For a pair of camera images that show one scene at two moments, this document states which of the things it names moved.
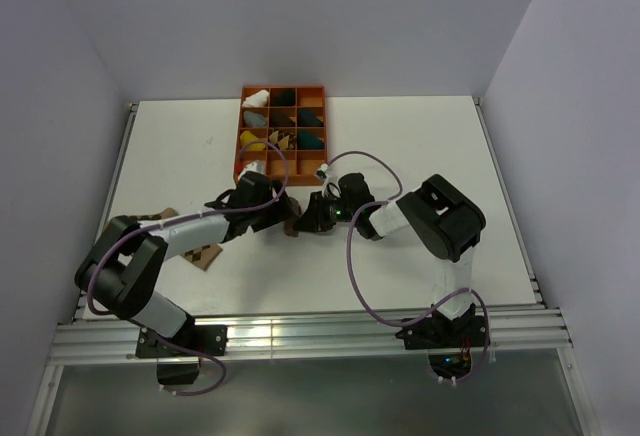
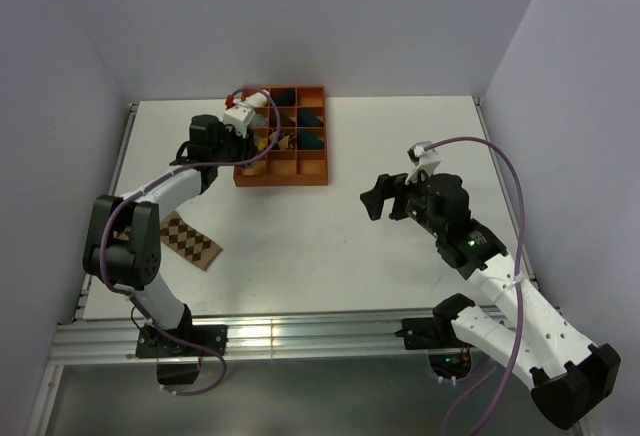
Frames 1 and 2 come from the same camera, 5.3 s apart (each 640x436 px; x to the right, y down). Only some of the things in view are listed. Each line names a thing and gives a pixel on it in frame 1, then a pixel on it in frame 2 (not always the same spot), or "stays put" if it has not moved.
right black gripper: (315, 218) to (389, 186)
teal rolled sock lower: (306, 140) stays put
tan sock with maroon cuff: (290, 227) to (253, 169)
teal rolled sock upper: (307, 118) stays put
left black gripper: (277, 213) to (246, 144)
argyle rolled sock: (283, 141) stays put
